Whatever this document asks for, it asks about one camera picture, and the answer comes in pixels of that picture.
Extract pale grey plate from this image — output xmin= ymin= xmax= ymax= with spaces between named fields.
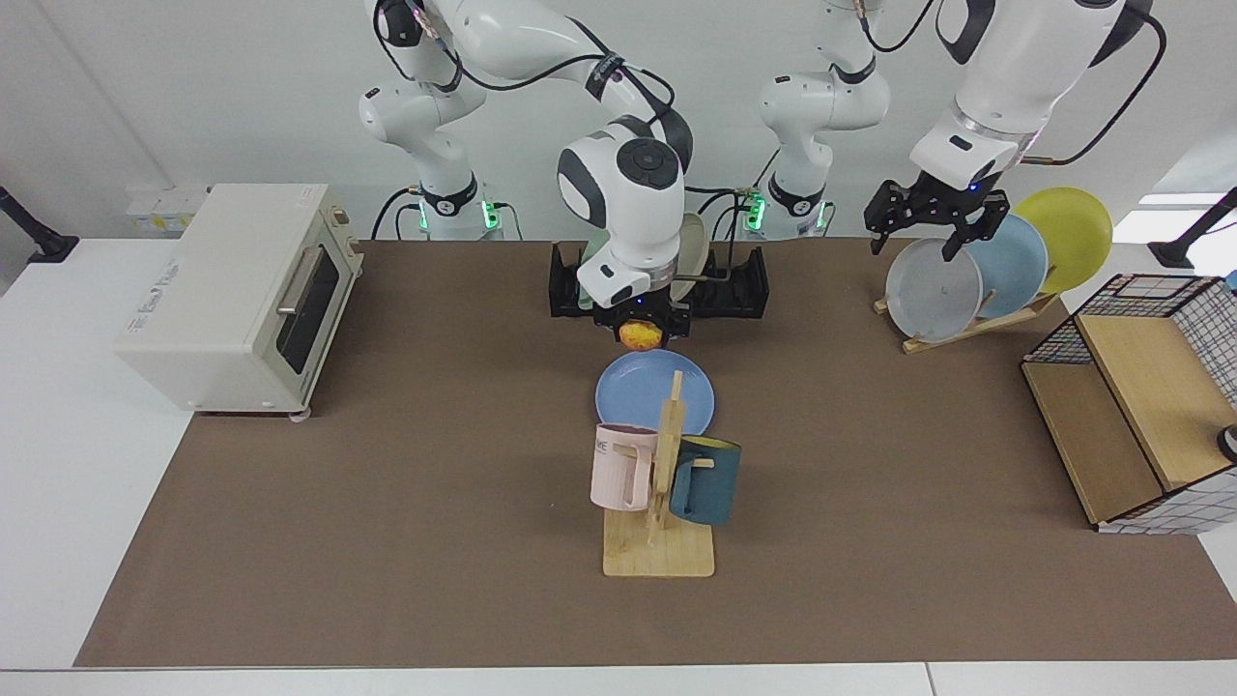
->
xmin=885 ymin=238 xmax=985 ymax=342

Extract light blue plate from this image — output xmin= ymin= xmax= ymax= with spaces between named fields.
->
xmin=962 ymin=213 xmax=1050 ymax=320

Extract beige grey plate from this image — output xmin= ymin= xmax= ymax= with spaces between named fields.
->
xmin=667 ymin=213 xmax=708 ymax=303

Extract black dish rack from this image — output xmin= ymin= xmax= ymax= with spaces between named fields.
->
xmin=549 ymin=242 xmax=771 ymax=322

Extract pale green plate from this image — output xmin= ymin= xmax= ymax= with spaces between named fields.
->
xmin=578 ymin=227 xmax=610 ymax=310

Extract wooden plate stand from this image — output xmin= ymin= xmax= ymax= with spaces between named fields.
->
xmin=873 ymin=290 xmax=1061 ymax=356

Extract yellow plate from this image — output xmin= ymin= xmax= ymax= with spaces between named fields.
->
xmin=1013 ymin=187 xmax=1114 ymax=295

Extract pink cup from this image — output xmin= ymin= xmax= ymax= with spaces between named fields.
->
xmin=590 ymin=422 xmax=660 ymax=512

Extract dark teal cup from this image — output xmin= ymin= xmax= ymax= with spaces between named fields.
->
xmin=669 ymin=435 xmax=742 ymax=527

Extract wooden cup stand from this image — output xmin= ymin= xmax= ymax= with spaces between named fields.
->
xmin=602 ymin=370 xmax=716 ymax=579

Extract brown table cloth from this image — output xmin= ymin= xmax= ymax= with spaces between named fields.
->
xmin=72 ymin=237 xmax=1237 ymax=670

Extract pale toaster oven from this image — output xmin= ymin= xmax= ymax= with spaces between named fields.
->
xmin=114 ymin=184 xmax=365 ymax=421

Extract white socket box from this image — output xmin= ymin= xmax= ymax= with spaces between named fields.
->
xmin=126 ymin=186 xmax=209 ymax=234

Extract wire basket with wooden floor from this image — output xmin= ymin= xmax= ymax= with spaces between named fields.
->
xmin=1021 ymin=274 xmax=1237 ymax=536

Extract black camera stand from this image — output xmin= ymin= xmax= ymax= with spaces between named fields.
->
xmin=0 ymin=187 xmax=80 ymax=264
xmin=1148 ymin=187 xmax=1237 ymax=272

